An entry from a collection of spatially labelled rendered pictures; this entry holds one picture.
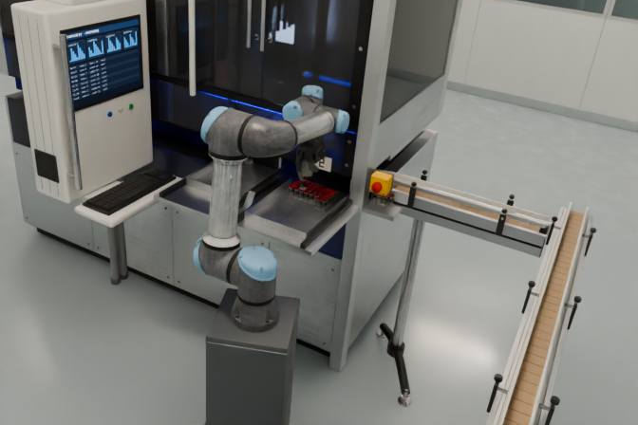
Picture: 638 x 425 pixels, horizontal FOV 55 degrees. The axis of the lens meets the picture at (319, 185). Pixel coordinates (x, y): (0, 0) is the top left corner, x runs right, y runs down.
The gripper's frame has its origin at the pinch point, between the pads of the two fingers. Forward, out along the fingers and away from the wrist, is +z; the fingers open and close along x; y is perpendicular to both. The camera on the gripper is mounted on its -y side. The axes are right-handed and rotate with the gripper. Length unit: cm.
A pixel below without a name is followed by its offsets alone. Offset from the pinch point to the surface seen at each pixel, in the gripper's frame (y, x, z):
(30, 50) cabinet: -90, -41, -39
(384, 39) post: 20, 17, -52
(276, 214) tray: -5.3, -8.7, 14.1
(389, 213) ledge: 29.4, 19.4, 15.1
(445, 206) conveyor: 48, 29, 10
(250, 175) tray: -32.3, 12.6, 13.3
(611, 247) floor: 115, 222, 104
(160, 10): -79, 14, -48
